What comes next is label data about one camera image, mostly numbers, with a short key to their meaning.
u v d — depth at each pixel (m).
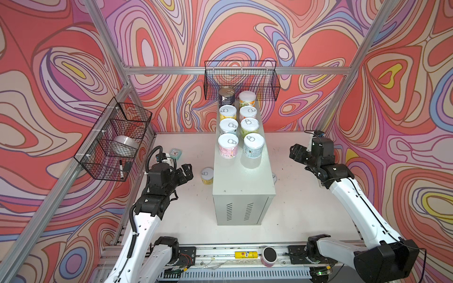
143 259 0.44
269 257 0.69
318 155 0.56
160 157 0.62
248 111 0.73
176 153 1.06
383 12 0.71
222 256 0.75
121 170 0.72
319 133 0.66
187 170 0.68
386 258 0.37
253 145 0.62
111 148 0.72
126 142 0.73
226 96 0.73
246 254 0.72
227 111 0.73
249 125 0.68
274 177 0.92
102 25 0.73
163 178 0.55
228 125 0.68
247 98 0.77
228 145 0.61
